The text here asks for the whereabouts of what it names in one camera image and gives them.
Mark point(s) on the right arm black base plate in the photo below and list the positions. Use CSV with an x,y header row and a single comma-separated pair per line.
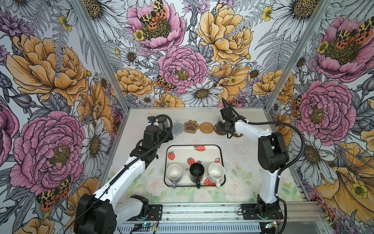
x,y
248,212

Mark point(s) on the aluminium frame corner post left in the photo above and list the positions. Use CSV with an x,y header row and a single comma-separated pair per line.
x,y
94,39

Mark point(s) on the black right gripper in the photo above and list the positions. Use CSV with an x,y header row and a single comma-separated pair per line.
x,y
220,127

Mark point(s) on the white mug purple handle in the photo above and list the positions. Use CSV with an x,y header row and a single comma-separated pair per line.
x,y
174,173

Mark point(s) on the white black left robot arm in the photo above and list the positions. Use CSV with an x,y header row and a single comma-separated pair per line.
x,y
99,213

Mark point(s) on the woven rattan round coaster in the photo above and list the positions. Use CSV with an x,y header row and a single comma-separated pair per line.
x,y
206,128

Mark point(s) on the green circuit board left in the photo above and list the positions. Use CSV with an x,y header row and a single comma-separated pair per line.
x,y
145,225

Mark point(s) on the scratched brown wooden round coaster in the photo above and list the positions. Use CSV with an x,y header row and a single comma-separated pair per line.
x,y
217,130

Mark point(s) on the aluminium frame corner post right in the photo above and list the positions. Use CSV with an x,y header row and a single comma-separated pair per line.
x,y
311,27

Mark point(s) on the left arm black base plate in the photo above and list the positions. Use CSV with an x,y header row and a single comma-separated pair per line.
x,y
153,213

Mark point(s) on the cork paw print coaster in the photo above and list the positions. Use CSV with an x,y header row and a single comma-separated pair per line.
x,y
191,127

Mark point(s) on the green circuit board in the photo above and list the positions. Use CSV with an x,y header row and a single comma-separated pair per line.
x,y
271,225
145,225

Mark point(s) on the black mug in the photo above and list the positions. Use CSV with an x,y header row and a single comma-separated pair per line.
x,y
197,171

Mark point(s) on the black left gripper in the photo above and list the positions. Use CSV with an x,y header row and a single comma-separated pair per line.
x,y
166,139

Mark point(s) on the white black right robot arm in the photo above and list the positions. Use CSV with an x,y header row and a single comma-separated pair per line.
x,y
272,156

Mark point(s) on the aluminium frame corner post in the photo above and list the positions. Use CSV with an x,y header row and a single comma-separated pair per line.
x,y
94,39
311,27

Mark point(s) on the aluminium front rail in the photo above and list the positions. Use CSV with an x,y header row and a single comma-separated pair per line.
x,y
231,212

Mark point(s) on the grey woven round coaster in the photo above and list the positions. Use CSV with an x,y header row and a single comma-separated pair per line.
x,y
177,129

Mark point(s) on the white strawberry serving tray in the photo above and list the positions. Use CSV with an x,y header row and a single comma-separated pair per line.
x,y
186,155

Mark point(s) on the green circuit board right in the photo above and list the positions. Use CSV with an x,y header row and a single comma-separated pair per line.
x,y
271,225

